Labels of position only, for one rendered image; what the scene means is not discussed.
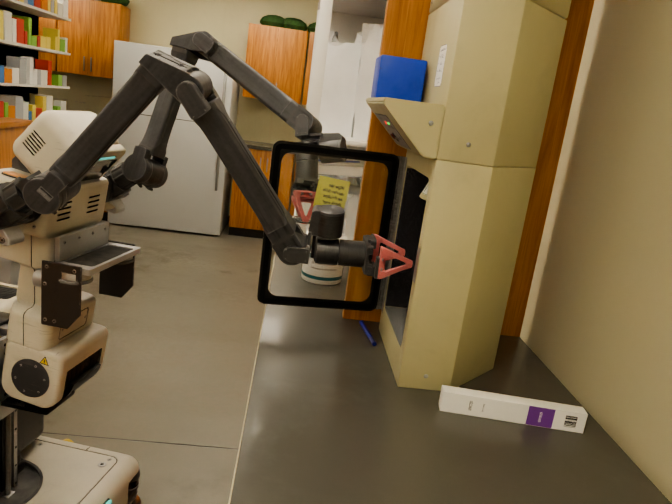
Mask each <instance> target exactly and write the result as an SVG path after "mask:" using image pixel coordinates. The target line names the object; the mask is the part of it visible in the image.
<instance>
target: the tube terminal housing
mask: <svg viewBox="0 0 672 504"><path fill-rule="evenodd" d="M566 25H567V20H565V19H564V18H562V17H560V16H558V15H556V14H554V13H552V12H550V11H548V10H547V9H545V8H543V7H541V6H539V5H537V4H535V3H533V2H532V1H530V0H450V1H448V2H447V3H445V4H444V5H442V6H441V7H440V8H438V9H437V10H435V11H434V12H432V13H431V14H429V15H428V22H427V28H426V34H425V41H424V47H423V53H422V59H421V60H425V61H427V68H426V75H425V81H424V87H423V93H422V99H421V102H425V103H432V104H439V105H444V107H445V112H444V117H443V123H442V129H441V135H440V141H439V147H438V152H437V158H435V160H434V159H427V158H423V157H421V156H419V155H417V154H415V153H413V152H411V151H409V150H407V153H406V157H407V164H406V170H407V168H413V169H415V170H417V171H418V172H420V173H421V174H423V175H425V176H426V177H428V179H429V186H428V193H427V198H426V204H425V210H424V216H423V222H422V228H421V234H420V239H419V245H418V247H419V248H420V249H421V250H420V256H419V261H418V267H417V273H416V279H415V283H414V282H413V280H412V286H411V292H410V298H409V304H408V310H407V316H406V321H405V327H404V333H403V339H402V344H401V347H400V346H399V343H398V341H397V338H396V335H395V333H394V330H393V328H392V325H391V323H390V320H389V318H388V315H387V312H386V310H385V302H384V308H383V313H382V310H381V316H380V323H379V331H380V334H381V337H382V340H383V343H384V347H385V350H386V353H387V356H388V359H389V362H390V365H391V368H392V371H393V374H394V377H395V380H396V383H397V386H398V387H406V388H417V389H427V390H437V391H441V387H442V385H447V386H453V387H459V386H461V385H463V384H465V383H466V382H468V381H470V380H472V379H474V378H476V377H478V376H480V375H482V374H484V373H485V372H487V371H489V370H491V369H493V367H494V362H495V358H496V353H497V348H498V343H499V339H500V334H501V329H502V325H503V320H504V315H505V311H506V306H507V301H508V297H509V292H510V287H511V283H512V278H513V273H514V269H515V264H516V259H517V255H518V250H519V245H520V241H521V236H522V231H523V227H524V222H525V217H526V213H527V208H528V203H529V198H530V194H531V189H532V184H533V180H534V175H535V170H536V165H537V161H538V156H539V151H540V147H541V142H542V137H543V132H544V128H545V123H546V118H547V114H548V109H549V104H550V100H551V95H552V90H553V86H554V81H555V76H556V72H557V67H558V62H559V58H560V53H561V48H562V44H563V39H564V34H565V30H566ZM447 43H448V45H447V51H446V57H445V63H444V69H443V75H442V81H441V87H434V82H435V76H436V70H437V64H438V58H439V52H440V46H442V45H445V44H447ZM406 170H405V175H406Z"/></svg>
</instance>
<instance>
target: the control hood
mask: <svg viewBox="0 0 672 504"><path fill-rule="evenodd" d="M366 102H367V104H368V106H369V107H370V109H371V110H372V111H373V113H374V114H375V113H377V114H382V115H386V116H387V117H388V118H389V120H390V121H391V123H392V124H393V125H394V127H395V128H396V130H397V131H398V132H399V134H400V135H401V136H402V138H403V139H404V141H405V142H406V143H407V145H408V146H409V148H410V149H411V150H410V149H408V148H406V147H404V146H401V145H399V144H397V143H396V142H395V141H394V142H395V143H396V144H397V145H398V146H400V147H402V148H404V149H407V150H409V151H411V152H413V153H415V154H417V155H419V156H421V157H423V158H427V159H434V160H435V158H437V152H438V147H439V141H440V135H441V129H442V123H443V117H444V112H445V107H444V105H439V104H432V103H425V102H417V101H410V100H403V99H396V98H388V97H376V98H367V99H366ZM375 115H376V114H375Z"/></svg>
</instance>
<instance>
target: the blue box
mask: <svg viewBox="0 0 672 504"><path fill-rule="evenodd" d="M426 68H427V61H425V60H418V59H411V58H404V57H397V56H390V55H381V56H379V57H377V58H376V63H375V70H374V77H373V84H372V91H371V98H376V97H388V98H396V99H403V100H410V101H417V102H421V99H422V93H423V87H424V81H425V75H426Z"/></svg>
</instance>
